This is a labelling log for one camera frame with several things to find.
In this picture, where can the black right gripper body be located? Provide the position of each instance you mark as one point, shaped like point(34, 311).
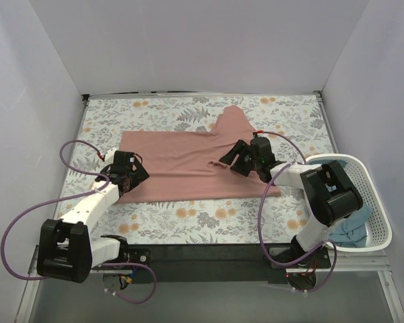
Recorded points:
point(242, 160)

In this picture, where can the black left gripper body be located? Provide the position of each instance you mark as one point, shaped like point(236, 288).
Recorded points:
point(132, 176)

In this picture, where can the pink t shirt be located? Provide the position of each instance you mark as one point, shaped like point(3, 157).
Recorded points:
point(185, 166)

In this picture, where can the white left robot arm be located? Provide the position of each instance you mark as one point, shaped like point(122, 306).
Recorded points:
point(66, 250)

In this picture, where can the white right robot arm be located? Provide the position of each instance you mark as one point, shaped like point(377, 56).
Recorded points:
point(329, 193)

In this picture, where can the floral patterned table mat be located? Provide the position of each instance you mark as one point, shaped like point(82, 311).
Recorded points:
point(296, 128)

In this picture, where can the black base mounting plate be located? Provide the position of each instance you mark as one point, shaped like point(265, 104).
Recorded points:
point(191, 263)

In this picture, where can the blue t shirt in basket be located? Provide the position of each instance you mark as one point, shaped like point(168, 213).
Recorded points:
point(351, 232)

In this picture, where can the white plastic laundry basket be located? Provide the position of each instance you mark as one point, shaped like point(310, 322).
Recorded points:
point(378, 229)

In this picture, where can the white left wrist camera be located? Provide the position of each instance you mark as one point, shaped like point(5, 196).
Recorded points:
point(108, 156)

